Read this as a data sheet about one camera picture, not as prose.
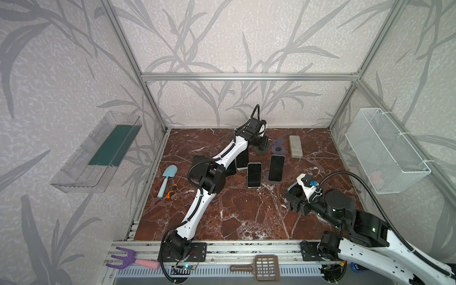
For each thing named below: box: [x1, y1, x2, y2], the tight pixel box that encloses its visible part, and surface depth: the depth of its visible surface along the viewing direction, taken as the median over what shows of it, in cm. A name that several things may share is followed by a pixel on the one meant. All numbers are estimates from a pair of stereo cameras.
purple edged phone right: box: [267, 154, 285, 184], surface depth 90 cm
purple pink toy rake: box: [105, 247, 161, 270], surface depth 72 cm
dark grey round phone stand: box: [271, 135, 285, 155], surface depth 110 cm
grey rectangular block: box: [289, 135, 303, 159], surface depth 110 cm
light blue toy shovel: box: [157, 164, 179, 199], surface depth 98 cm
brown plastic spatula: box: [229, 254, 281, 282], surface depth 72 cm
